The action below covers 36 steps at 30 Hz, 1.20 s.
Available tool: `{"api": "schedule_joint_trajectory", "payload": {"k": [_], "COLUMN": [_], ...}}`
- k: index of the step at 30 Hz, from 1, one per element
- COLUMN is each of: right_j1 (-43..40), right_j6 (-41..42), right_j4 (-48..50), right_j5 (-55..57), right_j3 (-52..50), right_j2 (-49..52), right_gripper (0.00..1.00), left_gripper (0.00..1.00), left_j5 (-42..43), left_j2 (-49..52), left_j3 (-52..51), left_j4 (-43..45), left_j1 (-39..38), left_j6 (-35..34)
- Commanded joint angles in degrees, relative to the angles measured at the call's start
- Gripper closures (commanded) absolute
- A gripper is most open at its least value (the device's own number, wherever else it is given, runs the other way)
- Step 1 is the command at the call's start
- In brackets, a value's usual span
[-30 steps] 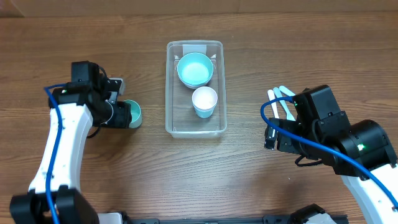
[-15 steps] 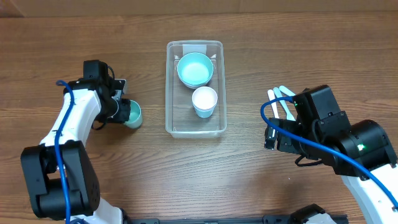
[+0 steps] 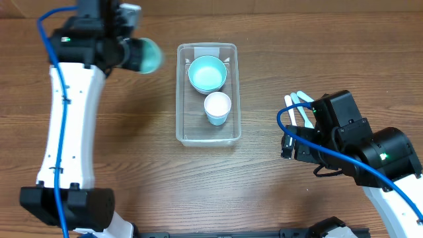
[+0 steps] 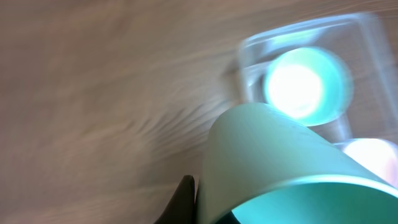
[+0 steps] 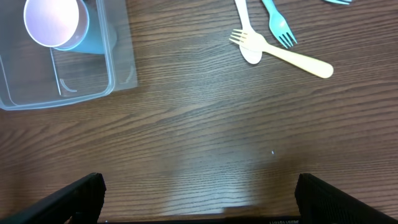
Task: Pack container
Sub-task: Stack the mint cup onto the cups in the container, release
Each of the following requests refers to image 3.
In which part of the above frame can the white plastic spoon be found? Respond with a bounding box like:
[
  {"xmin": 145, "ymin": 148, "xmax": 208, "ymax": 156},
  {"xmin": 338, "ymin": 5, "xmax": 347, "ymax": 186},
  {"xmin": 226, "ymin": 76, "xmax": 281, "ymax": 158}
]
[{"xmin": 284, "ymin": 95, "xmax": 297, "ymax": 126}]

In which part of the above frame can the green plastic fork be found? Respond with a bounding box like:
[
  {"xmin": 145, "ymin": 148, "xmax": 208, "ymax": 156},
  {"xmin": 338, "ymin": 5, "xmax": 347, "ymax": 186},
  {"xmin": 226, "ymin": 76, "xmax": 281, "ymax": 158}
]
[{"xmin": 290, "ymin": 93, "xmax": 314, "ymax": 128}]

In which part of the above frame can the blue plastic fork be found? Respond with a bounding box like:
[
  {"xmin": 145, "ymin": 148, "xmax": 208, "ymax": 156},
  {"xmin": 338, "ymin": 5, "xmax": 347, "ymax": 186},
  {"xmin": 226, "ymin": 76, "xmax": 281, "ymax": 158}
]
[{"xmin": 296, "ymin": 91, "xmax": 314, "ymax": 102}]

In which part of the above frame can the green plastic cup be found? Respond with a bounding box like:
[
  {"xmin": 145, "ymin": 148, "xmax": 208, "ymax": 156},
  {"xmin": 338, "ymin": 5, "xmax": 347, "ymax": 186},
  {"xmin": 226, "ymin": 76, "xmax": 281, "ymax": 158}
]
[{"xmin": 139, "ymin": 38, "xmax": 164, "ymax": 74}]

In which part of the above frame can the blue plastic cup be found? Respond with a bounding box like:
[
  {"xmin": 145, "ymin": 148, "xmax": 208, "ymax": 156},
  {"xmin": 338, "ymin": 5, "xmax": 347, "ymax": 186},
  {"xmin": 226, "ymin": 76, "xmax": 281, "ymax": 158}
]
[{"xmin": 207, "ymin": 114, "xmax": 227, "ymax": 126}]

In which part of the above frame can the pink plastic cup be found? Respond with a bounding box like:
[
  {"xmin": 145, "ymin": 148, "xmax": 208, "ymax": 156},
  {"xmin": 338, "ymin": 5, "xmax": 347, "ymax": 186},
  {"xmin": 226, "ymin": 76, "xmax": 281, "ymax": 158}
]
[{"xmin": 204, "ymin": 92, "xmax": 231, "ymax": 118}]

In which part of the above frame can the green plastic bowl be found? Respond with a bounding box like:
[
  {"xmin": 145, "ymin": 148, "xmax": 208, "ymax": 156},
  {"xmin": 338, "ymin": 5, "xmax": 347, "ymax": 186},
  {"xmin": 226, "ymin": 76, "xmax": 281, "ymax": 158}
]
[{"xmin": 187, "ymin": 56, "xmax": 227, "ymax": 81}]

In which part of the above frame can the blue plastic bowl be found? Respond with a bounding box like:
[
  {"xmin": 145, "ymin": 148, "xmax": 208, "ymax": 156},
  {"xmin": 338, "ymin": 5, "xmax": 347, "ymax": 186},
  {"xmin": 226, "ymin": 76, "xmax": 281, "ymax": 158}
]
[{"xmin": 189, "ymin": 79, "xmax": 225, "ymax": 94}]

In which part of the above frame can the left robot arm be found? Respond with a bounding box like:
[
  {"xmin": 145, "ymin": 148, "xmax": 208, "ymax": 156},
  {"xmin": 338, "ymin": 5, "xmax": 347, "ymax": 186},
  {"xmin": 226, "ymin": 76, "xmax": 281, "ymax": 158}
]
[{"xmin": 19, "ymin": 1, "xmax": 143, "ymax": 237}]

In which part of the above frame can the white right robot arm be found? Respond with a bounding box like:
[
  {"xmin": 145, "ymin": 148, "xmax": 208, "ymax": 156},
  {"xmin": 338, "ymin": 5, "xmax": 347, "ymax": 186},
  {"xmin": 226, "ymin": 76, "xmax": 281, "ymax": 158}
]
[{"xmin": 276, "ymin": 90, "xmax": 422, "ymax": 237}]

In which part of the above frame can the clear plastic container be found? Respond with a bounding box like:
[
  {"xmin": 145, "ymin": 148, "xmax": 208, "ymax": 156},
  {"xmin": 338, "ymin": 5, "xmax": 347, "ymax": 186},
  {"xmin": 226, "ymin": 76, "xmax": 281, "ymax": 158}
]
[{"xmin": 176, "ymin": 42, "xmax": 241, "ymax": 147}]

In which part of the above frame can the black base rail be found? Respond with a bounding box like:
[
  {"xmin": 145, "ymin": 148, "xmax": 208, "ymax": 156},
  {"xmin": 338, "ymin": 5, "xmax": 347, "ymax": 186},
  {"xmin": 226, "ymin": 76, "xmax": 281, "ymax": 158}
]
[{"xmin": 77, "ymin": 216, "xmax": 371, "ymax": 238}]

